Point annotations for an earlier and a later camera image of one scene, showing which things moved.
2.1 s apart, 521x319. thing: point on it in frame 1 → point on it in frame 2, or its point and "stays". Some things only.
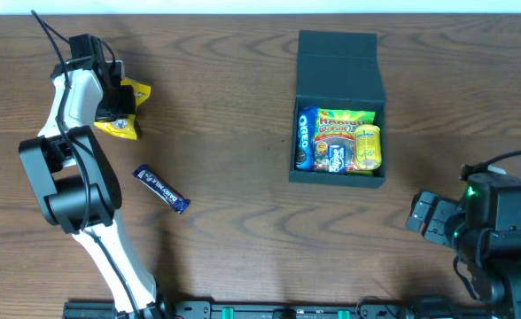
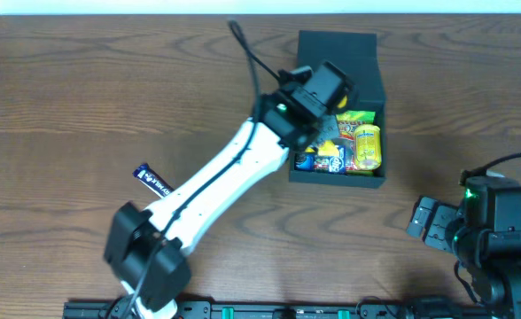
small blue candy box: [337, 159] stays
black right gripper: [438, 220] stays
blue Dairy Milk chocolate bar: [146, 175] stays
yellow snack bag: [125, 126] → [328, 148]
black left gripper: [121, 104] → [324, 128]
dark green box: [339, 70] stays
